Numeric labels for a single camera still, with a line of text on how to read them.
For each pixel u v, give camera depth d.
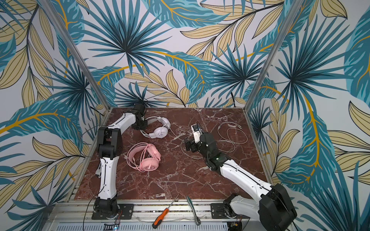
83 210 0.76
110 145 0.62
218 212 0.73
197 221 0.70
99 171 0.86
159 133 0.95
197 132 0.68
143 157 0.83
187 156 0.93
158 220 0.69
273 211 0.40
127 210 0.73
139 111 0.86
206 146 0.58
